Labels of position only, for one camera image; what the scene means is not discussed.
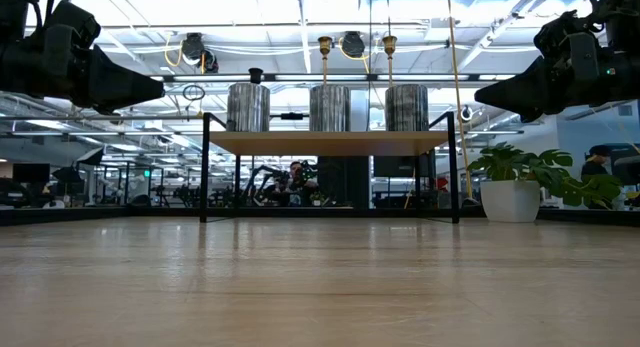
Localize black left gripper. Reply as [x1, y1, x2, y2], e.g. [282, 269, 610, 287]
[0, 1, 167, 116]

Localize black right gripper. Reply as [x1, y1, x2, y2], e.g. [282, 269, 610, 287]
[473, 9, 640, 125]

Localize glass candle jar orange wax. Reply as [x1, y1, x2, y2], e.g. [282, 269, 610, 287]
[226, 82, 272, 133]
[309, 84, 352, 133]

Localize gold candlestick holder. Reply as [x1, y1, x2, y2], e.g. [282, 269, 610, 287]
[317, 35, 334, 87]
[382, 34, 398, 86]

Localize person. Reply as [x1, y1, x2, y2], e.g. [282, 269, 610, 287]
[580, 144, 624, 211]
[285, 160, 321, 208]

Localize green plant in white pot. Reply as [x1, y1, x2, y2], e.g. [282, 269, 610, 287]
[467, 141, 624, 224]

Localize wooden shelf riser black legs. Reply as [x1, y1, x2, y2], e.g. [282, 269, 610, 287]
[199, 111, 460, 225]

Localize long yellow cable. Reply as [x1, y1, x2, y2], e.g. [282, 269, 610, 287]
[444, 0, 475, 204]

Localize black ceiling cable reel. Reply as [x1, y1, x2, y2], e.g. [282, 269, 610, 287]
[180, 32, 220, 75]
[341, 30, 367, 60]

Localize black metal table frame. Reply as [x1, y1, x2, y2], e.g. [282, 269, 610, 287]
[0, 72, 640, 227]

